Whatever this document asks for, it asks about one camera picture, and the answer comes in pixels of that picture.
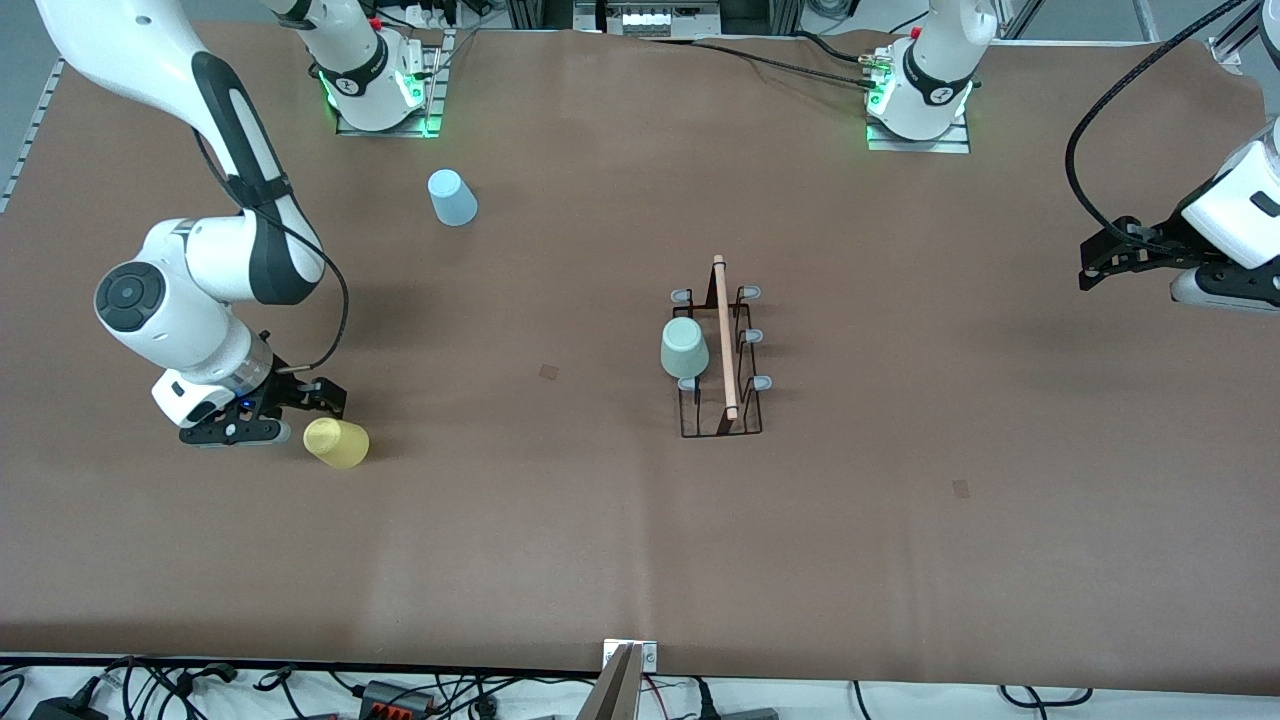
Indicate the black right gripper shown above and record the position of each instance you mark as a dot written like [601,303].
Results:
[281,394]

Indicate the yellow cup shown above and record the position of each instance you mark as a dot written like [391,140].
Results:
[337,444]

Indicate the pale green cup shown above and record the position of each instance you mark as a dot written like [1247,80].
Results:
[685,350]

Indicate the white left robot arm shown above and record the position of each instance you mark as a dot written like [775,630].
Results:
[945,45]

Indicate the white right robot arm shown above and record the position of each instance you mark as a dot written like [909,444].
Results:
[120,40]

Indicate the light blue cup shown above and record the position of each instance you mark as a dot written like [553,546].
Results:
[452,198]

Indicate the black box orange terminals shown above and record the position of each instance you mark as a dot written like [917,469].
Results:
[395,698]

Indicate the brown table mat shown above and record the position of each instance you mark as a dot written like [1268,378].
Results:
[600,540]

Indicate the black power adapter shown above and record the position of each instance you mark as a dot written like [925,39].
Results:
[65,708]

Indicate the device with white connectors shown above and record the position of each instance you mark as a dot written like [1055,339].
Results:
[645,18]

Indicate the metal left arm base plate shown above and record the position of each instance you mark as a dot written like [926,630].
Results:
[955,142]

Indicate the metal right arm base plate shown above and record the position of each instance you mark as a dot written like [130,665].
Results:
[432,100]

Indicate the aluminium side rail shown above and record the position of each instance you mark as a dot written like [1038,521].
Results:
[30,130]

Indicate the small metal bracket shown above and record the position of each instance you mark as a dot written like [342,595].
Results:
[648,655]

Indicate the grey camera mount pole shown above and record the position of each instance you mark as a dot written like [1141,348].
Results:
[615,695]

